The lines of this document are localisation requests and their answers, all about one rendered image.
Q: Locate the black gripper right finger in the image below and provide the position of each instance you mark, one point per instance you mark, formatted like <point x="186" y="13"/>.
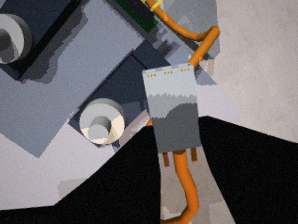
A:
<point x="257" y="173"/>

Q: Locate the black pin header strip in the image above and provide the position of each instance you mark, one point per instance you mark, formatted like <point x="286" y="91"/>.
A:
<point x="139" y="12"/>

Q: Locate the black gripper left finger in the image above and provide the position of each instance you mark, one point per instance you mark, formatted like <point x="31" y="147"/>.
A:
<point x="126" y="190"/>

